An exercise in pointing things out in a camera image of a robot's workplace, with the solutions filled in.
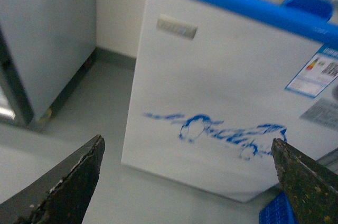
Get blue-handled sliding glass lid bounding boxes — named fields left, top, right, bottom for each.
left=282, top=0, right=334, bottom=21

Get silver brand badge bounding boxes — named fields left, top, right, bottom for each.
left=156, top=14, right=198, bottom=40

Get grey instruction sticker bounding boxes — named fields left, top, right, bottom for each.
left=300, top=98, right=337, bottom=130

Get white cabinet on left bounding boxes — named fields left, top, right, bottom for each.
left=1, top=0, right=96, bottom=127

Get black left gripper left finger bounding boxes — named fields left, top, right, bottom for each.
left=1, top=135, right=105, bottom=223

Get white blue chest freezer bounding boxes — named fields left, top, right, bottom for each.
left=121, top=0, right=337, bottom=202

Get energy label sticker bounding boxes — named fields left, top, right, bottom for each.
left=285, top=45, right=337, bottom=98

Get blue plastic shopping basket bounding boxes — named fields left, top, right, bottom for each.
left=259, top=192, right=299, bottom=224

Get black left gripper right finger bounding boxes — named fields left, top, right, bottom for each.
left=271, top=138, right=337, bottom=223

